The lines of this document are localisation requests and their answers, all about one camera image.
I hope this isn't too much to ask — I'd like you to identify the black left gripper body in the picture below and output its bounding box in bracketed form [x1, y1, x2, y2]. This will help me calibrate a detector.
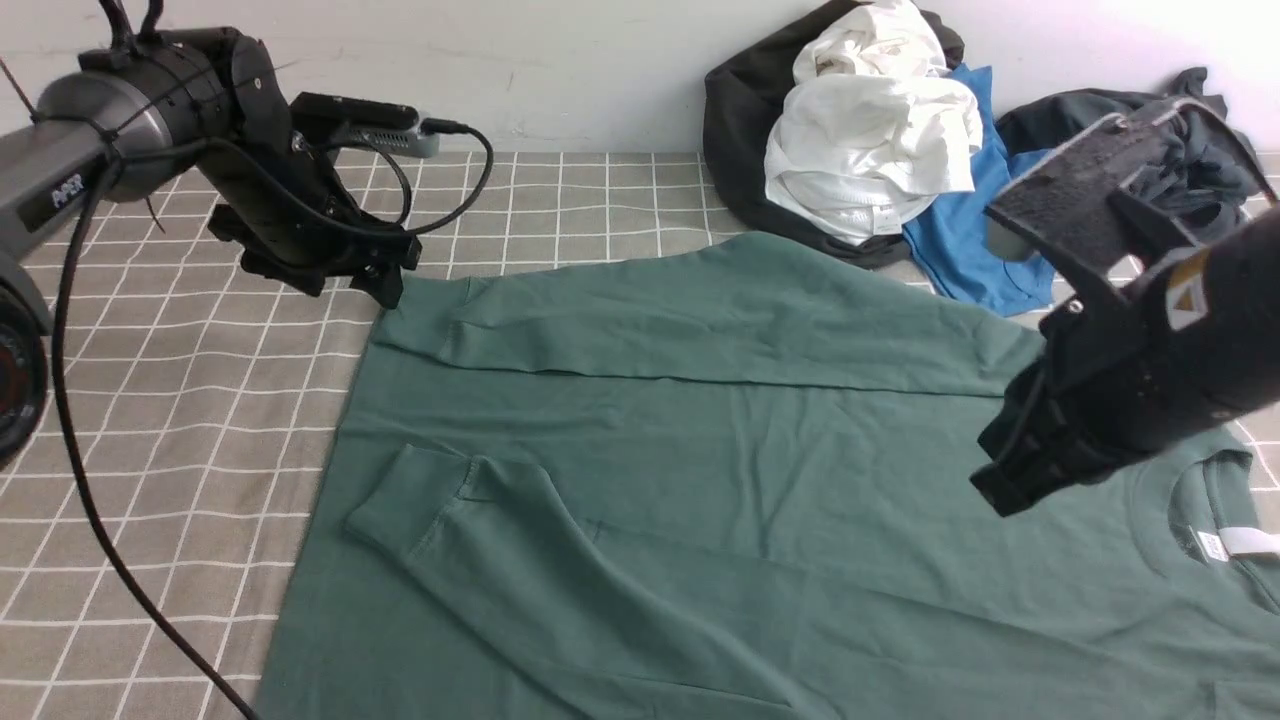
[196, 28, 422, 296]

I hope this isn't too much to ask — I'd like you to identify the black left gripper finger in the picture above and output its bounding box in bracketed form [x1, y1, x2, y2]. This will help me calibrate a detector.
[362, 263, 404, 310]

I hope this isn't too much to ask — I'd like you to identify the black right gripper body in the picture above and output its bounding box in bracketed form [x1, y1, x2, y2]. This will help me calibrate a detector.
[972, 205, 1277, 518]

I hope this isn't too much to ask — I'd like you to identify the green long-sleeved shirt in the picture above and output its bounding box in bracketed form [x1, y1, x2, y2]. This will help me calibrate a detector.
[255, 233, 1277, 719]

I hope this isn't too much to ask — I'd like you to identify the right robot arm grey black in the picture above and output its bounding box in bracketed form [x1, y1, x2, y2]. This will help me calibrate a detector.
[970, 191, 1279, 518]

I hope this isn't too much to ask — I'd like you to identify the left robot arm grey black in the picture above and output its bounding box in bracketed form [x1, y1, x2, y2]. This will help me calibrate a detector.
[1, 27, 421, 462]

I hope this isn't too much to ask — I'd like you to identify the dark grey garment in pile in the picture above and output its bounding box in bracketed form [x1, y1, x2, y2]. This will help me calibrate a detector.
[995, 67, 1263, 246]

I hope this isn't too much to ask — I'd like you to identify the blue garment in pile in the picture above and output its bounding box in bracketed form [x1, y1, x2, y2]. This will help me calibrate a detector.
[904, 64, 1055, 316]

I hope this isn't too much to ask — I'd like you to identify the white garment in pile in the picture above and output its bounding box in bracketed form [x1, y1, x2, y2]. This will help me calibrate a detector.
[764, 1, 984, 245]

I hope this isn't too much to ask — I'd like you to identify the black garment in pile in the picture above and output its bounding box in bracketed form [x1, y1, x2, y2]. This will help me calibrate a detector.
[701, 1, 965, 269]

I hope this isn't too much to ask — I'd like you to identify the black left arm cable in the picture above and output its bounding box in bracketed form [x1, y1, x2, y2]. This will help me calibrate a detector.
[50, 118, 497, 720]

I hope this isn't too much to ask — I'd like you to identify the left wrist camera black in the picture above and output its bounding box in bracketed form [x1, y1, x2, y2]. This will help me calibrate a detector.
[289, 92, 439, 159]

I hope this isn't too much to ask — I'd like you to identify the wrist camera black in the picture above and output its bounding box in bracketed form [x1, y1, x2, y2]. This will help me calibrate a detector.
[289, 92, 439, 159]
[986, 97, 1277, 284]

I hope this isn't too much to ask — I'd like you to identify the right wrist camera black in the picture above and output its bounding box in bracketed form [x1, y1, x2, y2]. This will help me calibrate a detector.
[986, 97, 1277, 284]

